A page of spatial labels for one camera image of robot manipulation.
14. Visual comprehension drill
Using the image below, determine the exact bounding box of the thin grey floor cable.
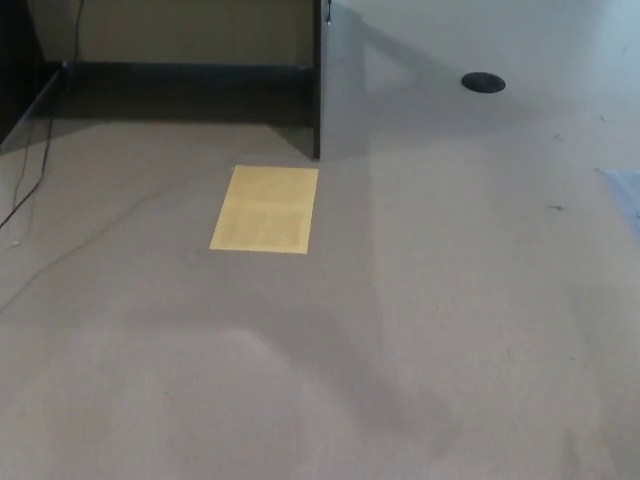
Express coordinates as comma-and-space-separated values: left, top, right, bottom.
0, 167, 234, 310

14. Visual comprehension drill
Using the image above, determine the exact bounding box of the black round floor cover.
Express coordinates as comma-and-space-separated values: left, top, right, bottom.
460, 71, 507, 93

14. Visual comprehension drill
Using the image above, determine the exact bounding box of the thick black hanging cable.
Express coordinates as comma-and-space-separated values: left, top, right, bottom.
0, 0, 84, 229

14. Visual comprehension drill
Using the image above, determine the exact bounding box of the yellow paper sheet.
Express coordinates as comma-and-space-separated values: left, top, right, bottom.
208, 165, 320, 255

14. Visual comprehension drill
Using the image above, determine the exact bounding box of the thin dark hanging cable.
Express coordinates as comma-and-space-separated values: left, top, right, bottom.
10, 117, 35, 211

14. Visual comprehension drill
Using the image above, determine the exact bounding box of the black printed plastic bag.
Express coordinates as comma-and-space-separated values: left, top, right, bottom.
595, 168, 640, 222

